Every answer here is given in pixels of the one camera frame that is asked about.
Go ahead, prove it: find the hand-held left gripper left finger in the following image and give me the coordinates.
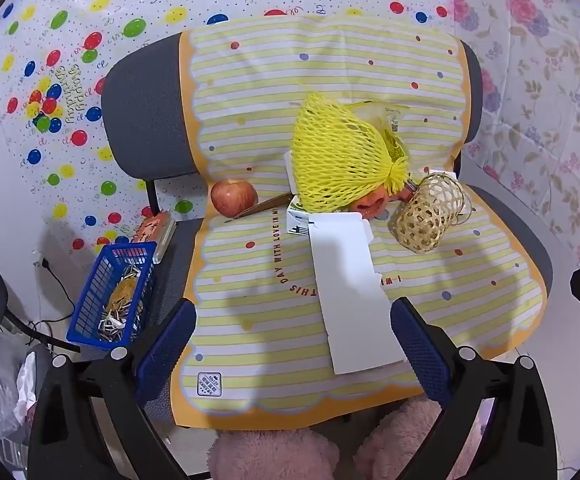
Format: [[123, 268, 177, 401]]
[[27, 297, 198, 480]]

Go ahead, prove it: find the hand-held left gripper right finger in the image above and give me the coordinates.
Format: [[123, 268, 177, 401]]
[[390, 297, 558, 480]]

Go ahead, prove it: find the blue plastic basket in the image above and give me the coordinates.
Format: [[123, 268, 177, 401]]
[[72, 241, 158, 353]]

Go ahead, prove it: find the white cardboard carton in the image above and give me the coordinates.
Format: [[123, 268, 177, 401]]
[[285, 195, 407, 376]]

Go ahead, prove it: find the pink fluffy slipper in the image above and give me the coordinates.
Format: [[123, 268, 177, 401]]
[[207, 430, 341, 480], [355, 400, 476, 480]]

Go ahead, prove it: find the orange flat box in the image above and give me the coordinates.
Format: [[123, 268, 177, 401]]
[[130, 211, 177, 264]]

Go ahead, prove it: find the woven bamboo basket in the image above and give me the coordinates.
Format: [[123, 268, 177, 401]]
[[389, 172, 472, 253]]

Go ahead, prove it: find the red apple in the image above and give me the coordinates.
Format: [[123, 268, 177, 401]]
[[210, 178, 259, 217]]

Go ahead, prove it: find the yellow foam fruit net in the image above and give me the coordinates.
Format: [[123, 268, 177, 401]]
[[290, 91, 411, 213]]

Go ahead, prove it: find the clear plastic food wrapper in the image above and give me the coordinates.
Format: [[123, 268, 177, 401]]
[[350, 101, 411, 161]]

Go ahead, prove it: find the grey office chair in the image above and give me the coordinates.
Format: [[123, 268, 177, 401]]
[[101, 30, 556, 431]]

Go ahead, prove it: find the floral print plastic sheet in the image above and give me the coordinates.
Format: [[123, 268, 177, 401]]
[[452, 0, 580, 271]]

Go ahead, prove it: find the yellow striped dotted cloth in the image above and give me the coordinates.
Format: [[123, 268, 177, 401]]
[[170, 14, 548, 431]]

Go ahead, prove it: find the black cable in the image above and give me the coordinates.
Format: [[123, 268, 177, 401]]
[[32, 255, 81, 351]]

